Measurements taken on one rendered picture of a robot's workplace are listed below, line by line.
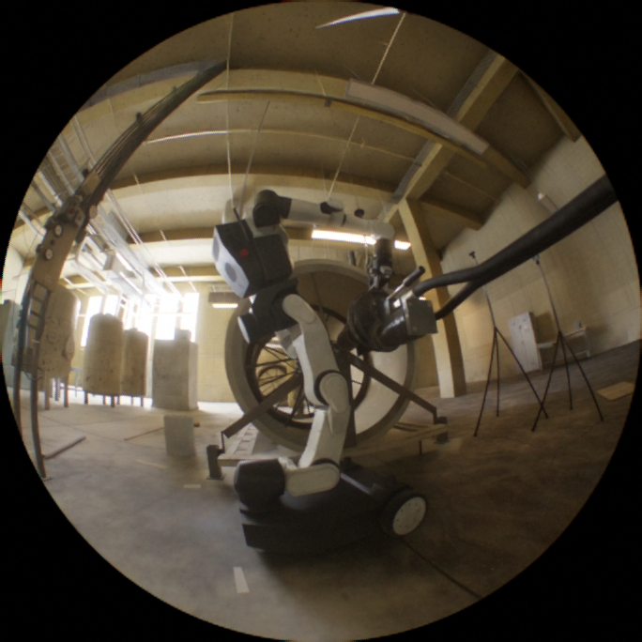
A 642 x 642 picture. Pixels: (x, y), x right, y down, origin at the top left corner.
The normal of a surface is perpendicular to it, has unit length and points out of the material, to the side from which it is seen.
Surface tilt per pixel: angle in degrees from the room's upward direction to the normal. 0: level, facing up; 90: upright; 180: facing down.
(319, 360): 90
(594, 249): 90
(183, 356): 90
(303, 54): 180
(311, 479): 90
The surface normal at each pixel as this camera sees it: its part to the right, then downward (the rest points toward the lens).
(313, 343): 0.43, 0.13
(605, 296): -0.97, 0.00
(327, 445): 0.38, -0.29
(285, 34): 0.07, 0.95
